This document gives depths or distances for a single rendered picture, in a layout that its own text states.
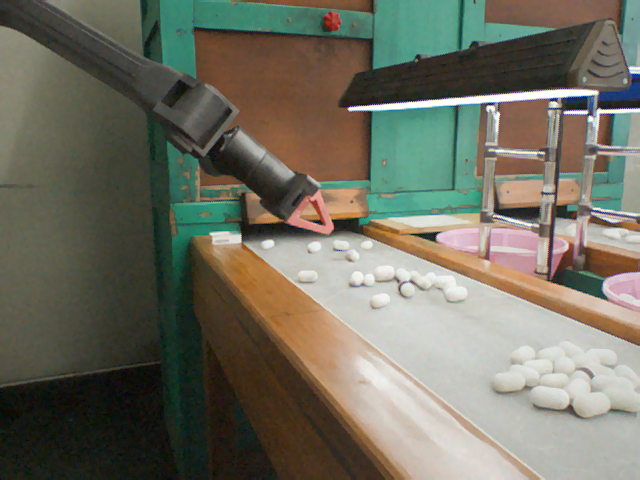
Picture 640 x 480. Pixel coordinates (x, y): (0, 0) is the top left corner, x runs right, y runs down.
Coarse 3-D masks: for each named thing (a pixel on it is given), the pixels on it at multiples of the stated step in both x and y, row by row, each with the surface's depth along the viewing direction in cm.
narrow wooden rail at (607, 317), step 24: (384, 240) 125; (408, 240) 118; (456, 264) 100; (480, 264) 97; (504, 288) 88; (528, 288) 83; (552, 288) 82; (576, 312) 75; (600, 312) 71; (624, 312) 71; (624, 336) 68
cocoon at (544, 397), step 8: (536, 392) 51; (544, 392) 51; (552, 392) 51; (560, 392) 51; (536, 400) 51; (544, 400) 51; (552, 400) 51; (560, 400) 50; (568, 400) 51; (552, 408) 51; (560, 408) 51
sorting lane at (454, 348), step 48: (288, 240) 130; (336, 240) 131; (336, 288) 91; (384, 288) 91; (432, 288) 91; (480, 288) 91; (384, 336) 70; (432, 336) 70; (480, 336) 70; (528, 336) 70; (576, 336) 70; (432, 384) 57; (480, 384) 56; (528, 432) 47; (576, 432) 47; (624, 432) 47
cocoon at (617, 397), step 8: (608, 392) 51; (616, 392) 51; (624, 392) 51; (632, 392) 51; (616, 400) 50; (624, 400) 50; (632, 400) 50; (616, 408) 51; (624, 408) 50; (632, 408) 50
